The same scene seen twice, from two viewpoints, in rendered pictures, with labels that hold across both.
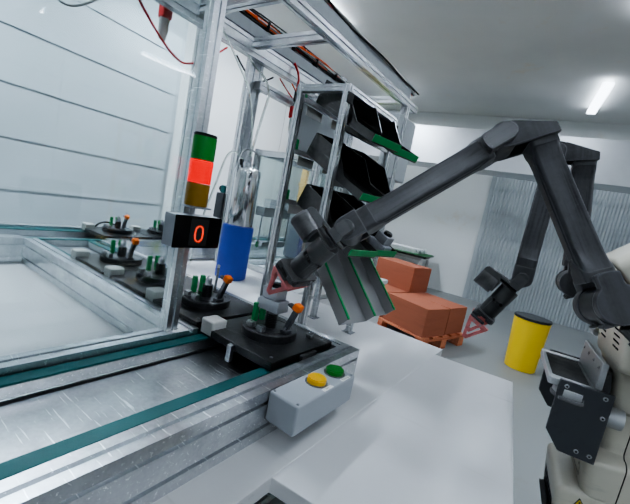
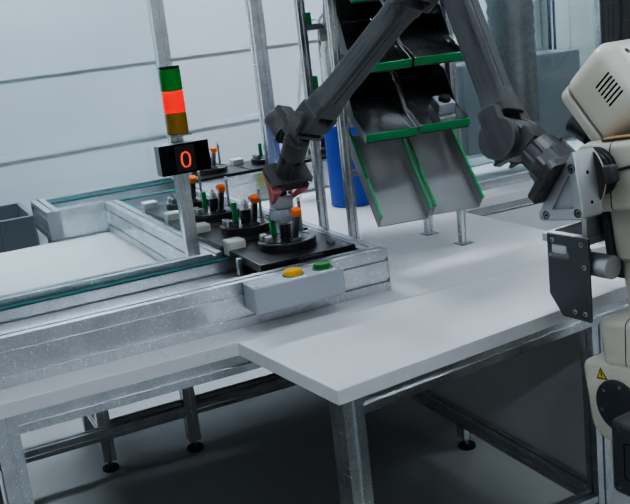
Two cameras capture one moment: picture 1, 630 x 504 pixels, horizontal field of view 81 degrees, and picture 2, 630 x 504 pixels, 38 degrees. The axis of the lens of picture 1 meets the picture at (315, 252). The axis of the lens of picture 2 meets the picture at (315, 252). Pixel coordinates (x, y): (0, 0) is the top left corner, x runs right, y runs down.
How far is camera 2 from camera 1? 142 cm
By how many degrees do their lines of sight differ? 32
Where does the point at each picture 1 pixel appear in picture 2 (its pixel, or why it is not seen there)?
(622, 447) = not seen: outside the picture
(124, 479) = (121, 327)
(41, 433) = not seen: hidden behind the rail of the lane
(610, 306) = (488, 142)
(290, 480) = (250, 343)
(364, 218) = (313, 106)
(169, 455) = (151, 319)
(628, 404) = (623, 247)
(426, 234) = not seen: outside the picture
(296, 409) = (254, 290)
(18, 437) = not seen: hidden behind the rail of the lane
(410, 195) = (346, 70)
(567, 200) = (465, 37)
